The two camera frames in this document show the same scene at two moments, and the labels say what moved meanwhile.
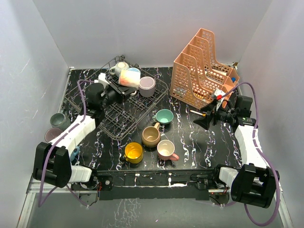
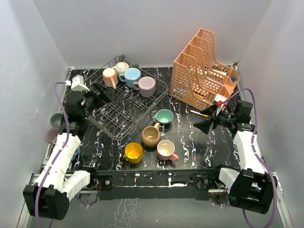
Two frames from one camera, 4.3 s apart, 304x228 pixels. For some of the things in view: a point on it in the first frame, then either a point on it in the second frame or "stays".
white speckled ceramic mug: (118, 67) stays
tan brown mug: (151, 135) stays
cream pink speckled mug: (130, 77) to (110, 77)
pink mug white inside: (166, 150) stays
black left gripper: (122, 90) to (106, 95)
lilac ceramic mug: (147, 86) stays
